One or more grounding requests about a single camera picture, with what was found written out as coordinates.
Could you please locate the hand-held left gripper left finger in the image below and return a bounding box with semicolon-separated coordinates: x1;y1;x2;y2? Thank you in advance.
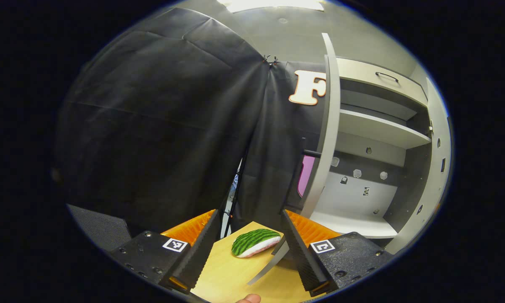
109;209;222;294

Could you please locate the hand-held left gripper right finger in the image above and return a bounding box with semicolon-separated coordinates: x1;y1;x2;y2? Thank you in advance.
281;209;394;297

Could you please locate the white cabinet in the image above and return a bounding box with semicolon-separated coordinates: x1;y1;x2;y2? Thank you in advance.
302;57;433;250

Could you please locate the white cabinet shelf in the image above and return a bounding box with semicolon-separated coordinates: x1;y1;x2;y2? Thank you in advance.
338;109;432;150

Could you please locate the watermelon slice toy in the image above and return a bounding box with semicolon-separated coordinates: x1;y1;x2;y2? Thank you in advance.
231;228;282;258

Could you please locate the grey mesh panel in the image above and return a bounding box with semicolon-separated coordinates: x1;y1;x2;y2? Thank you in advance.
66;204;133;254

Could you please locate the black backdrop cloth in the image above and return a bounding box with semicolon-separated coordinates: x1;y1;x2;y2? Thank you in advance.
54;8;333;254

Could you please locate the ceiling light panel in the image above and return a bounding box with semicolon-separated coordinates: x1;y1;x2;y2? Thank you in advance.
216;0;325;13

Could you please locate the black drawer handle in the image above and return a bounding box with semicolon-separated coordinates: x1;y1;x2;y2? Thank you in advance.
375;71;399;84

